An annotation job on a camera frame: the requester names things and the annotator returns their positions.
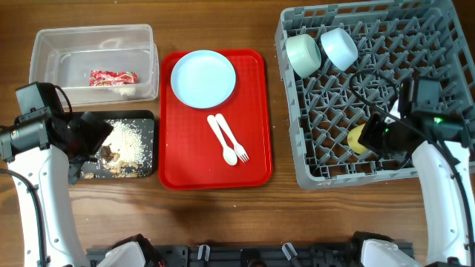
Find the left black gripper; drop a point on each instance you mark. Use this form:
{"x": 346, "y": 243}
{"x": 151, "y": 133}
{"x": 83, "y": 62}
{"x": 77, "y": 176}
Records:
{"x": 96, "y": 130}

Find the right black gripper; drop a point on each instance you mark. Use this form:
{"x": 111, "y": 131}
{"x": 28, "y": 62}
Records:
{"x": 367, "y": 136}

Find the yellow plastic cup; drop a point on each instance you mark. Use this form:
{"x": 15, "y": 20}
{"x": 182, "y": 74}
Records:
{"x": 352, "y": 140}

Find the rice and food scraps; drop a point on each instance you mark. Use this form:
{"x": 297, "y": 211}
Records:
{"x": 126, "y": 144}

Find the red snack wrapper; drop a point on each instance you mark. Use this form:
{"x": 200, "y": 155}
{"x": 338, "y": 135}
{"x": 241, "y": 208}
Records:
{"x": 112, "y": 78}

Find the light blue small bowl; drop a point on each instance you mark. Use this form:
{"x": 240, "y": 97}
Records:
{"x": 339, "y": 48}

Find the mint green bowl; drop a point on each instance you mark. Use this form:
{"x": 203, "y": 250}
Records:
{"x": 303, "y": 54}

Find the light blue plate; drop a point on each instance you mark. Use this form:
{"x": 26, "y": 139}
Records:
{"x": 203, "y": 79}

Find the pink plastic fork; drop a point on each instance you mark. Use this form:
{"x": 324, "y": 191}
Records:
{"x": 238, "y": 148}

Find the cream plastic spoon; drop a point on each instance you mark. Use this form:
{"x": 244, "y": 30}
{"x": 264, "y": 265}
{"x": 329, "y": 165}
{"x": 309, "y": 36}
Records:
{"x": 228, "y": 154}

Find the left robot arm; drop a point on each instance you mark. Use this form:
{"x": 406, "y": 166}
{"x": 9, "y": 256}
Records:
{"x": 44, "y": 151}

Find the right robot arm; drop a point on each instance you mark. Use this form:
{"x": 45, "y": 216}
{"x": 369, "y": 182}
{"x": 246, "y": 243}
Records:
{"x": 437, "y": 148}

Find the black waste tray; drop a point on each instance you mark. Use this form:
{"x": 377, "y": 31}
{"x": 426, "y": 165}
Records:
{"x": 144, "y": 148}

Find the grey dishwasher rack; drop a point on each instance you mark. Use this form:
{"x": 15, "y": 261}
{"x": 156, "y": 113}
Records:
{"x": 395, "y": 40}

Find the clear plastic bin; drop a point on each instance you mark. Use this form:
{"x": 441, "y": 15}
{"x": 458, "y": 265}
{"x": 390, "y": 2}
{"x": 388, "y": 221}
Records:
{"x": 67, "y": 56}

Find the red serving tray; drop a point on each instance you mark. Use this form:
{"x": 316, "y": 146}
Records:
{"x": 190, "y": 156}

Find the black mounting rail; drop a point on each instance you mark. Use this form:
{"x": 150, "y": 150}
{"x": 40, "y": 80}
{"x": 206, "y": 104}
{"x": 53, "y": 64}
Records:
{"x": 320, "y": 254}

